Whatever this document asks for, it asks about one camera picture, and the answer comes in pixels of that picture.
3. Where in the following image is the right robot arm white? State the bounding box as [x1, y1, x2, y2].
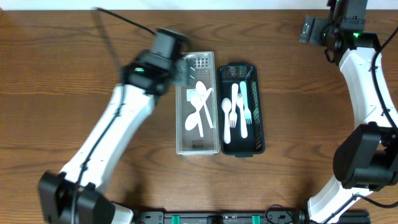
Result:
[294, 16, 397, 223]

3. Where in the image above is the white plastic fork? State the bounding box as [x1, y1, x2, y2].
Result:
[229, 83, 239, 128]
[237, 93, 248, 139]
[239, 81, 252, 124]

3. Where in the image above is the left black cable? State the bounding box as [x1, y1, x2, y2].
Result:
[70, 6, 156, 224]

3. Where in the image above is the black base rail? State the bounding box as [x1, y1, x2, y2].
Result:
[133, 210, 371, 224]

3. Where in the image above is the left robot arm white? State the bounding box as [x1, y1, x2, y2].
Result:
[39, 50, 189, 223]

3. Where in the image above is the white plastic spoon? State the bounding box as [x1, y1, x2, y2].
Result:
[191, 93, 203, 138]
[221, 98, 231, 144]
[195, 81, 213, 129]
[185, 88, 212, 131]

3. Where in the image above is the clear perforated plastic basket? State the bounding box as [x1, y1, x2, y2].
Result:
[175, 51, 220, 156]

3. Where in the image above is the right black cable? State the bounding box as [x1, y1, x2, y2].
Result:
[369, 26, 398, 131]

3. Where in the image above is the black cable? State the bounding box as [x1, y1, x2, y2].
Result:
[369, 26, 398, 131]
[70, 6, 156, 224]

